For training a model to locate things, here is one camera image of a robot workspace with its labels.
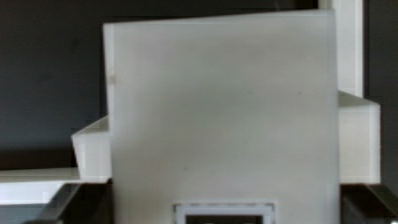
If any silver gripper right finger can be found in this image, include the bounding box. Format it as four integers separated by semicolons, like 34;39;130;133
342;184;398;224

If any white cabinet body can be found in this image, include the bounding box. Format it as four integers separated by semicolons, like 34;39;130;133
72;92;381;184

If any white long cabinet top block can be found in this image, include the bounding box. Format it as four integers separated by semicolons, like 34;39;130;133
104;10;340;224

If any white L-shaped fence frame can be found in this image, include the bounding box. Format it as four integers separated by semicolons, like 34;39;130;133
318;0;365;97

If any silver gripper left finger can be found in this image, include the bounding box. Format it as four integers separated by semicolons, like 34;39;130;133
24;183;82;224

